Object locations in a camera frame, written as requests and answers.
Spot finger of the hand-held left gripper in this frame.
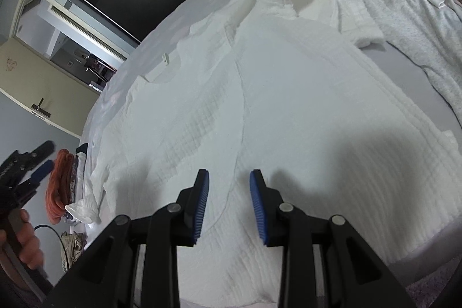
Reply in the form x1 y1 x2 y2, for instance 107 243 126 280
20 141 55 164
17 161 54 198

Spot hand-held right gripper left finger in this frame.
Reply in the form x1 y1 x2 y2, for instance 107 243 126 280
51 169 210 308

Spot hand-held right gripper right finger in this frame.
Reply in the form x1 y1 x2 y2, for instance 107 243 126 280
249 169 416 308

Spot white textured hooded garment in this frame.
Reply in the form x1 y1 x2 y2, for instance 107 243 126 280
65 0 457 303

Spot person's left forearm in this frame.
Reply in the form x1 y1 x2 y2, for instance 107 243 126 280
0 250 47 308

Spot dark patterned folded clothes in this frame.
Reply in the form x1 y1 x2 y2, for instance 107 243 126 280
67 143 89 208

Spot person's left hand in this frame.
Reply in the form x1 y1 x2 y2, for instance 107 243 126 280
0 209 44 270

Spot orange towel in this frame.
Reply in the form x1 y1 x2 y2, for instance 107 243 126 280
45 148 78 225

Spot beige door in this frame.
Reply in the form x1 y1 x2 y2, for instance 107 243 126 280
0 40 103 140

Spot beige patterned cloth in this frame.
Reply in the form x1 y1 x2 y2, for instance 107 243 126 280
59 230 87 272

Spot dark chair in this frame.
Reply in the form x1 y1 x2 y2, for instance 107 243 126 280
85 53 119 92

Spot bed with pale spotted sheet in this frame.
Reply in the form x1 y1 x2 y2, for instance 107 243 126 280
81 0 462 308

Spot person's purple fleece robe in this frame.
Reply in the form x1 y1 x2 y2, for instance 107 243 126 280
404 257 462 308

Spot grey speckled garment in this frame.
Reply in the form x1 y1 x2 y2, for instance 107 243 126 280
330 0 462 115

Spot black cable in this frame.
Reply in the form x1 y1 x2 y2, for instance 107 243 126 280
34 226 69 274

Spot white door frame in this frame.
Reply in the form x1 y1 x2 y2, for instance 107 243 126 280
11 0 141 63

